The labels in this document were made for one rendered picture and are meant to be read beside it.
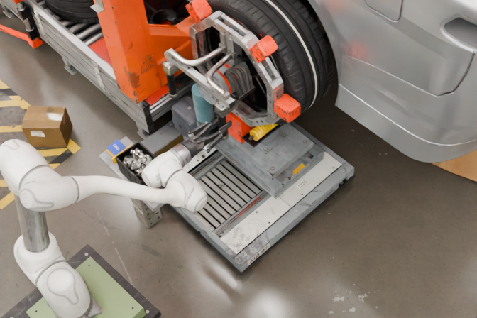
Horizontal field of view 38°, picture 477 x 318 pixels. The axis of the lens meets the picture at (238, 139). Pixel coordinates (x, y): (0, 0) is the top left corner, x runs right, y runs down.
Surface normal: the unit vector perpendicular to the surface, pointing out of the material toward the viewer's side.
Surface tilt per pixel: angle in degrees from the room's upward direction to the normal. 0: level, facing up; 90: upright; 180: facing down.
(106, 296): 4
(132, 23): 90
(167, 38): 90
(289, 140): 0
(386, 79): 90
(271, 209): 0
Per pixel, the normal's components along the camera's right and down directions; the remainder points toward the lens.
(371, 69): -0.73, 0.56
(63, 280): 0.06, -0.51
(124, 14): 0.68, 0.55
